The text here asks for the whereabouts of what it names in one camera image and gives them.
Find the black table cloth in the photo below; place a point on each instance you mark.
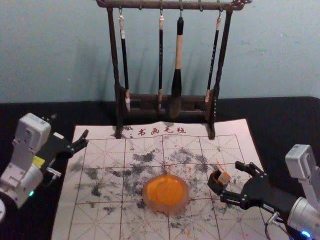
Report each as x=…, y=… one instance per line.
x=280, y=120

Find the white gridded calligraphy felt mat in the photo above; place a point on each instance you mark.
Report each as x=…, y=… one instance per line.
x=105, y=220

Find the round dish of orange paint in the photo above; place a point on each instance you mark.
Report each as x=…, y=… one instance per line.
x=165, y=193

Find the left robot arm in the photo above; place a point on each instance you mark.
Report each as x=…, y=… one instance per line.
x=25, y=150

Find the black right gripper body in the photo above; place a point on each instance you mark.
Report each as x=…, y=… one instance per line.
x=265, y=193

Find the small black holder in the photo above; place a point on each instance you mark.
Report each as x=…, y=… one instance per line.
x=222, y=178

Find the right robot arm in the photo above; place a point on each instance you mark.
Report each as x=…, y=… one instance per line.
x=303, y=180

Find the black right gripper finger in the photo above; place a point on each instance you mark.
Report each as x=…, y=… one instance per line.
x=250, y=168
x=232, y=196

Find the dark wooden brush rack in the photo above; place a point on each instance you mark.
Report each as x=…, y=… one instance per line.
x=115, y=75

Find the thin black brush, brown ferrule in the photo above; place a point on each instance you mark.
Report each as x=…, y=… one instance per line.
x=214, y=55

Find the thin black brush, dark tip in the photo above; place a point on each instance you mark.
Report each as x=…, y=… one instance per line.
x=160, y=55

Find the thin black brush, white tip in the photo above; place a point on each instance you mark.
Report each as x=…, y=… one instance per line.
x=124, y=55

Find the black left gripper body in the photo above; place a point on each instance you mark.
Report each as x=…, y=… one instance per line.
x=53, y=148

